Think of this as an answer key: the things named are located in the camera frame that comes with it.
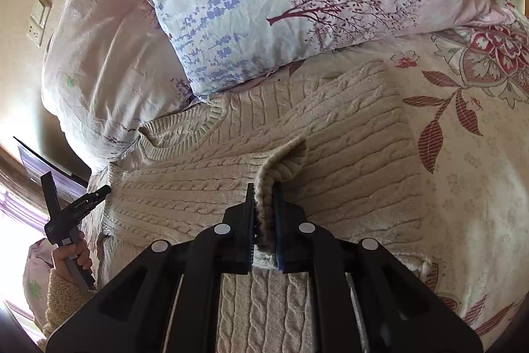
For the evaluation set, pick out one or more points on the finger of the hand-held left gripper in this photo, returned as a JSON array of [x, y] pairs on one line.
[[96, 196]]

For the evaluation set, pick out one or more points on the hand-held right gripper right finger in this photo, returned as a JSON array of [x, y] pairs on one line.
[[278, 225]]

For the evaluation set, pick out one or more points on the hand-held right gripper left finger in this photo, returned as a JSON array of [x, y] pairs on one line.
[[250, 220]]

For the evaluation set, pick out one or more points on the person's left forearm fleece sleeve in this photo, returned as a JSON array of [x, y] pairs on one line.
[[62, 307]]

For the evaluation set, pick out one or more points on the person's left hand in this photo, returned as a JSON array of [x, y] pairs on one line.
[[74, 256]]

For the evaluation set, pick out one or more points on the purple curtain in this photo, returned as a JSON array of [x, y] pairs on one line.
[[18, 208]]

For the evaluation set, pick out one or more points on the dark flat screen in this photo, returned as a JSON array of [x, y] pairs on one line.
[[35, 165]]

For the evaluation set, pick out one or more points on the pink cloth green print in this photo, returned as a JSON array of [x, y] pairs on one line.
[[35, 287]]

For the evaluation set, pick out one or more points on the pale pink pillow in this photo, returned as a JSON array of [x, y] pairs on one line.
[[103, 67]]

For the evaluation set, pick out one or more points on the floral bed sheet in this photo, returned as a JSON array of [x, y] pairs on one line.
[[463, 179]]

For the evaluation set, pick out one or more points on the beige wall socket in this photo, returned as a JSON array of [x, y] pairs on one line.
[[35, 34]]

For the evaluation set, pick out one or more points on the beige wall switch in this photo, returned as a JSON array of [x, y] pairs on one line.
[[41, 9]]

